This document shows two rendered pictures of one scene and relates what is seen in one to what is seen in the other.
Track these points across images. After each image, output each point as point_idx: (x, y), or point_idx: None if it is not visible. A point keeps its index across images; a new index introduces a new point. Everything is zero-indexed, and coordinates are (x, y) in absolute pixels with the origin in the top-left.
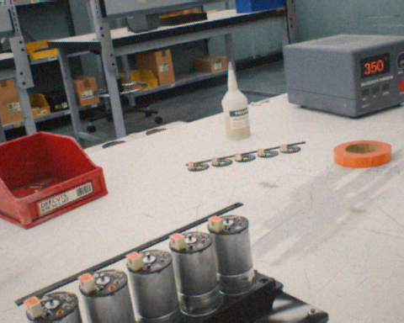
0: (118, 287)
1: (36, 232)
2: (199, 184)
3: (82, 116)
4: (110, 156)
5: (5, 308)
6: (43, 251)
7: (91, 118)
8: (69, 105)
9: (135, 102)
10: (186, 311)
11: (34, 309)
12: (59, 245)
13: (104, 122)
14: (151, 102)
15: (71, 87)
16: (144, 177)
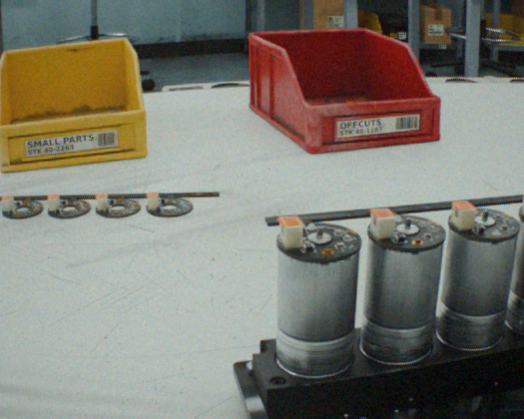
0: (427, 244)
1: (323, 162)
2: None
3: (423, 57)
4: (454, 95)
5: (251, 247)
6: (326, 190)
7: (434, 62)
8: (408, 36)
9: (499, 58)
10: (512, 323)
11: (290, 233)
12: (351, 188)
13: (451, 73)
14: (520, 64)
15: (417, 12)
16: (496, 133)
